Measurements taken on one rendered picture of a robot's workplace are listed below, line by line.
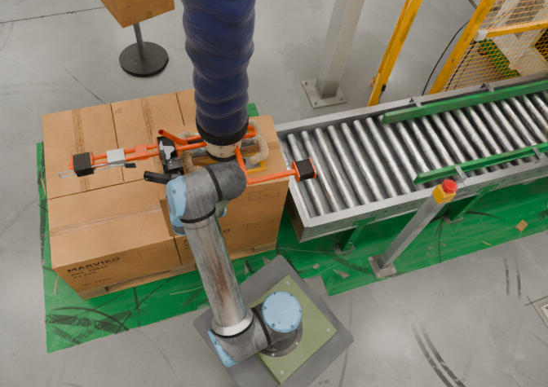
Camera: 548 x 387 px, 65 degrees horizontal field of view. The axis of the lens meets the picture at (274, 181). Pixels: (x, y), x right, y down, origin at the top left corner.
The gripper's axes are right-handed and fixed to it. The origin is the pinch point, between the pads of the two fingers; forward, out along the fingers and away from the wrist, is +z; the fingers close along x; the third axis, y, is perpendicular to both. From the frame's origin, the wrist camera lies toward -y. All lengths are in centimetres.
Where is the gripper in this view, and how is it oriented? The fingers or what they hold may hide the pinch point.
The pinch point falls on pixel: (161, 148)
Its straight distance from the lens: 194.9
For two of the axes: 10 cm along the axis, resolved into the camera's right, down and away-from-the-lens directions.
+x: 0.9, -5.0, -8.6
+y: 9.5, -2.1, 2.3
